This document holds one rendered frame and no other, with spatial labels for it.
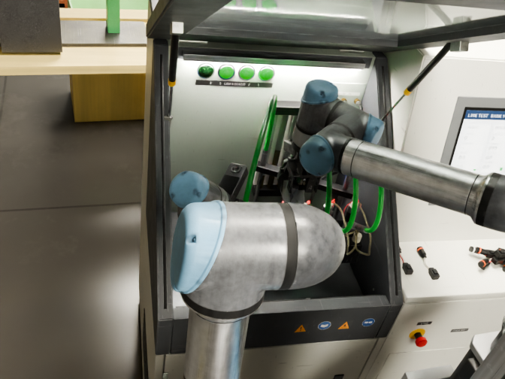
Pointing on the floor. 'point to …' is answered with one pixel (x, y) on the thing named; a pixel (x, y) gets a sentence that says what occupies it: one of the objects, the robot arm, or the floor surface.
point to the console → (421, 229)
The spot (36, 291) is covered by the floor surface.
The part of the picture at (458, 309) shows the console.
